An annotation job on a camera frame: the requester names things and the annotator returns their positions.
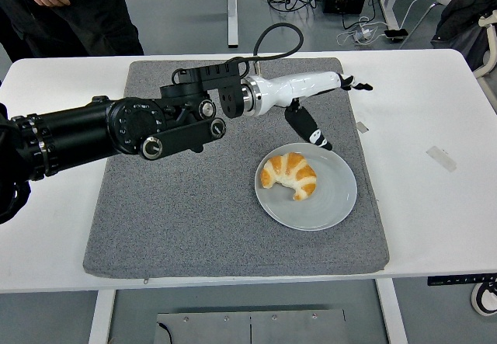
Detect thin black cable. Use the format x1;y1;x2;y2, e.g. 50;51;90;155
156;321;174;344

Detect slanted white desk leg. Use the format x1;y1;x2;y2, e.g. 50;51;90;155
374;0;403;30

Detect long grey tape piece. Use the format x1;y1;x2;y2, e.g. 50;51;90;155
425;145;459;173

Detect dark jacket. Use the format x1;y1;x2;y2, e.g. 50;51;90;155
430;0;497;74

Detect black phone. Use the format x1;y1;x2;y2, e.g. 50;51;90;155
384;28;410;43

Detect white desk leg with foot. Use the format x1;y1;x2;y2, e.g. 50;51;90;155
225;0;239;47

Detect person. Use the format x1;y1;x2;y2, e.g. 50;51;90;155
0;0;145;63

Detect golden croissant bread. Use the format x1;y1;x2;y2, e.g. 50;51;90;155
259;151;319;202

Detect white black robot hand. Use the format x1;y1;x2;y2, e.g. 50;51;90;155
252;70;375;152

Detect grey fabric mat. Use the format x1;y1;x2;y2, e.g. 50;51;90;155
82;57;391;281

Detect white chair caster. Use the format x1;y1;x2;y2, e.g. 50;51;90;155
470;279;497;317

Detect white charger with cables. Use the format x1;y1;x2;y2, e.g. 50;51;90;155
335;16;390;47

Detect white table leg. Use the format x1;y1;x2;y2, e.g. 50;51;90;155
88;289;118;344
374;280;409;344

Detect grey metal plate with screws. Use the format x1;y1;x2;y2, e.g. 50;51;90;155
155;308;347;344

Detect black table control panel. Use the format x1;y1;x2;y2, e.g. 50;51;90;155
427;273;497;287

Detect grey round plate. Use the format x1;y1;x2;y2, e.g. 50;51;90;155
253;141;359;232

